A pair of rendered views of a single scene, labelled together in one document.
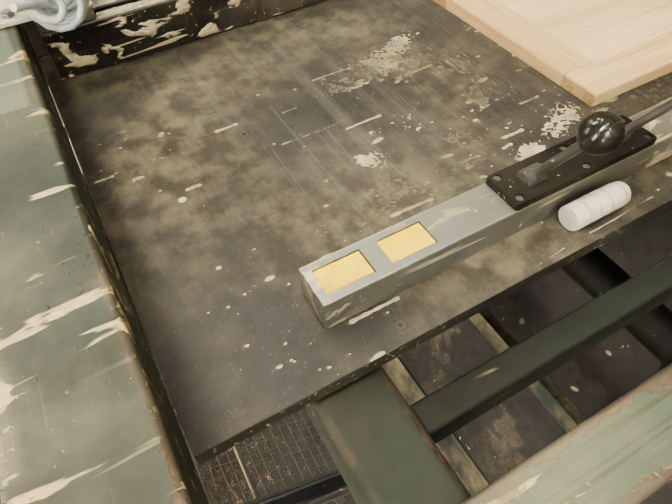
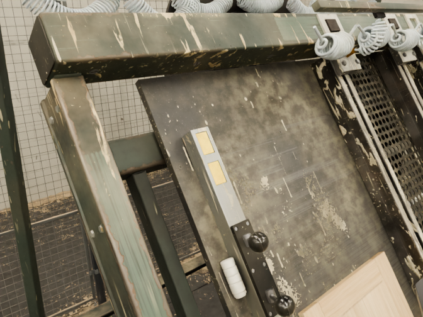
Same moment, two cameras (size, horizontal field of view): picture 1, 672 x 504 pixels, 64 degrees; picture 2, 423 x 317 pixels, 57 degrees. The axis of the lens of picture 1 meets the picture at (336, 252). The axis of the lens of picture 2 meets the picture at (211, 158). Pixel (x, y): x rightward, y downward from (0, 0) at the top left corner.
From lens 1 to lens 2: 0.46 m
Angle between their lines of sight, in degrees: 24
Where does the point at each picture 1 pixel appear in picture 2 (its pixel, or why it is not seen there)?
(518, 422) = not seen: outside the picture
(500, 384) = (149, 212)
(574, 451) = (121, 195)
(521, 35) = (347, 290)
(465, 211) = (231, 204)
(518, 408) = not seen: outside the picture
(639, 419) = (129, 227)
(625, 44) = not seen: outside the picture
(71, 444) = (149, 30)
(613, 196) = (236, 284)
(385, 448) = (130, 151)
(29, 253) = (217, 30)
